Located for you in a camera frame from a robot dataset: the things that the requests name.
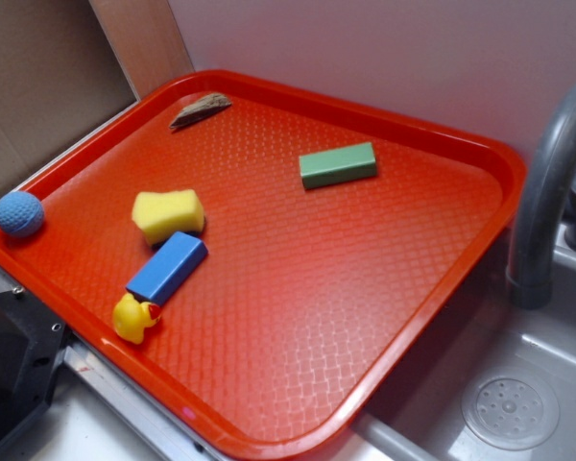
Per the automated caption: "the brown wood chip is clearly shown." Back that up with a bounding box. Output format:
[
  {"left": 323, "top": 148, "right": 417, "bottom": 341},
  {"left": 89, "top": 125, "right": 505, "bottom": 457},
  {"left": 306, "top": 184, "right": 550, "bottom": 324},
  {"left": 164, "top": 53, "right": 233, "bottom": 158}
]
[{"left": 169, "top": 92, "right": 232, "bottom": 130}]

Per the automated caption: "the red plastic tray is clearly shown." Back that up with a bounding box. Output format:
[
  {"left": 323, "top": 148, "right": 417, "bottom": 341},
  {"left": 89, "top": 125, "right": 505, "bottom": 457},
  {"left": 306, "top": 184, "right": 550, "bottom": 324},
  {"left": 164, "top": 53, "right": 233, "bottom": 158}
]
[{"left": 0, "top": 70, "right": 526, "bottom": 460}]

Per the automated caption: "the green rectangular block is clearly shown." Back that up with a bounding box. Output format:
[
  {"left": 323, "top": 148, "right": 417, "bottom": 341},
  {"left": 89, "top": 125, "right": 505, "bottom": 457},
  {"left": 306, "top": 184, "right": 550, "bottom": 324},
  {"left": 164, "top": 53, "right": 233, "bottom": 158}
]
[{"left": 299, "top": 142, "right": 378, "bottom": 190}]

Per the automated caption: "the blue rectangular block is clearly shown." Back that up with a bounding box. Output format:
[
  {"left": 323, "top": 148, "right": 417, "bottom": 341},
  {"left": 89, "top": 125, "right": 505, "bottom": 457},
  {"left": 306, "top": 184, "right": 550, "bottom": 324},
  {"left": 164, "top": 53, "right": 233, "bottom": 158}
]
[{"left": 126, "top": 231, "right": 208, "bottom": 306}]

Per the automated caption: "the yellow sponge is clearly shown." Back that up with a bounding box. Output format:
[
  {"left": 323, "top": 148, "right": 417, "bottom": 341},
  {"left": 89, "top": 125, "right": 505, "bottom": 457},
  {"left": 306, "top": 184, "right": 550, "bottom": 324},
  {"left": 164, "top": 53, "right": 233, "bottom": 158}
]
[{"left": 132, "top": 189, "right": 205, "bottom": 246}]

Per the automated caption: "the yellow rubber duck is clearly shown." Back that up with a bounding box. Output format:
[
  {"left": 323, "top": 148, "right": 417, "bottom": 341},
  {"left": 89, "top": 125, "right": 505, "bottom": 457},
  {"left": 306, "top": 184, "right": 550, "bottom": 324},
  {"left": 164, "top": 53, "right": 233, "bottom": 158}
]
[{"left": 112, "top": 293, "right": 162, "bottom": 345}]

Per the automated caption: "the wooden board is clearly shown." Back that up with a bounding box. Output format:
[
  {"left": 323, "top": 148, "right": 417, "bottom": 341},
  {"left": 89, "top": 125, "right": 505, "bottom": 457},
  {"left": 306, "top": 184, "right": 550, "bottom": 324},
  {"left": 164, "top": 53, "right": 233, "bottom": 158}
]
[{"left": 90, "top": 0, "right": 194, "bottom": 100}]

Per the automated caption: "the grey toy faucet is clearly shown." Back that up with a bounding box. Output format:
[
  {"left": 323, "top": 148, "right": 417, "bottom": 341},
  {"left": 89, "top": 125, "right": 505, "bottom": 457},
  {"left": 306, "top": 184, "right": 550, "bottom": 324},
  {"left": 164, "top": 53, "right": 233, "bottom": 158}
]
[{"left": 506, "top": 85, "right": 576, "bottom": 309}]

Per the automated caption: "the grey toy sink basin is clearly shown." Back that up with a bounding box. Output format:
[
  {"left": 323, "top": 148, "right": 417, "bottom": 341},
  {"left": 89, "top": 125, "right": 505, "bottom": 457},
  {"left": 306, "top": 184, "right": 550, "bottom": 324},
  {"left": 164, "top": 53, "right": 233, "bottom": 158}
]
[{"left": 310, "top": 239, "right": 576, "bottom": 460}]

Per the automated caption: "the blue dimpled ball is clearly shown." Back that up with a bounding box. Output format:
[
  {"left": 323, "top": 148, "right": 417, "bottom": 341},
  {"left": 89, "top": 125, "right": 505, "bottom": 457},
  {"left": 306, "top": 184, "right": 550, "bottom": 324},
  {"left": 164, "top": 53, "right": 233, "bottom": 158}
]
[{"left": 0, "top": 191, "right": 45, "bottom": 238}]

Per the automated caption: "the sink drain strainer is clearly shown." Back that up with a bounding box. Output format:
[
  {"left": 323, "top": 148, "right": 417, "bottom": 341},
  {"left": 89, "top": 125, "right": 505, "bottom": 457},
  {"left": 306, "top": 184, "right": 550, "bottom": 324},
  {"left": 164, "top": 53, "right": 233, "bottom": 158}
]
[{"left": 461, "top": 367, "right": 561, "bottom": 451}]

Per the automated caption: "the brown cardboard panel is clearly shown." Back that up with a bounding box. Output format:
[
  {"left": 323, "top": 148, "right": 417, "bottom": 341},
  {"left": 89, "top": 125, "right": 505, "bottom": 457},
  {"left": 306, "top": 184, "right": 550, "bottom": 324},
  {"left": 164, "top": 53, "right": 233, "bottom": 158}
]
[{"left": 0, "top": 1, "right": 134, "bottom": 197}]

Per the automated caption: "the black metal bracket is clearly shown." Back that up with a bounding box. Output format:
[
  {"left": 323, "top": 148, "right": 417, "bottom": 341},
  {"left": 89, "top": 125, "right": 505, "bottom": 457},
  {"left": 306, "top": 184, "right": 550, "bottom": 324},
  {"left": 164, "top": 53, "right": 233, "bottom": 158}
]
[{"left": 0, "top": 269, "right": 69, "bottom": 452}]

